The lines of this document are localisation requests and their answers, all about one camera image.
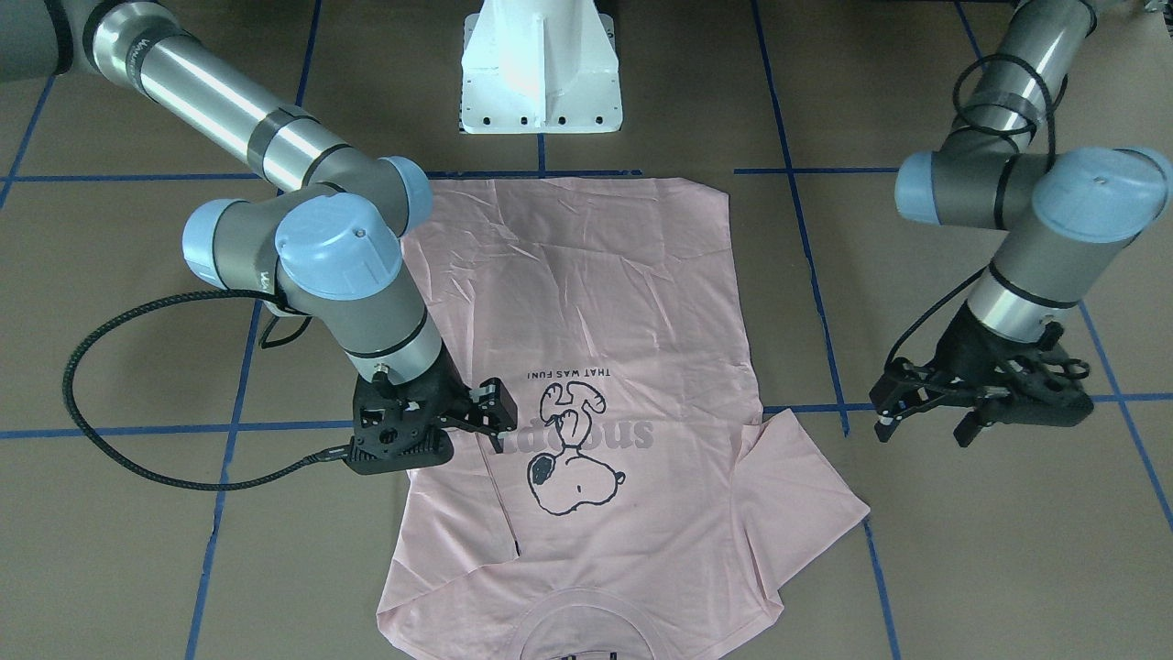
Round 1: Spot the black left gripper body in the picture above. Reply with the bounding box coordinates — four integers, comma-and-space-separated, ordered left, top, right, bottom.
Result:
869, 306, 1094, 427

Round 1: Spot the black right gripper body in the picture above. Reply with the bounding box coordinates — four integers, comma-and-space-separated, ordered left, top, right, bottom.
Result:
346, 354, 477, 475

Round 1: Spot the pink Snoopy t-shirt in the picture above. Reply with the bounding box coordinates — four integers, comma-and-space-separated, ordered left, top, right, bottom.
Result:
377, 177, 868, 659

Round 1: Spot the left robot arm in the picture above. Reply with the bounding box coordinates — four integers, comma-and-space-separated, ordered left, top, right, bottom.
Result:
869, 1, 1169, 447

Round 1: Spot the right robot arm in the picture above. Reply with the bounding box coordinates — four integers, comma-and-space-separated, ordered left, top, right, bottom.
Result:
4, 1, 517, 484

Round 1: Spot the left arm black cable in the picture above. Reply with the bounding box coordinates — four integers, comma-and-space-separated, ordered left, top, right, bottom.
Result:
884, 53, 1069, 368

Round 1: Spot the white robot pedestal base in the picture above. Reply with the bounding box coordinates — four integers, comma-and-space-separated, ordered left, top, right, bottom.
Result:
457, 1, 624, 135

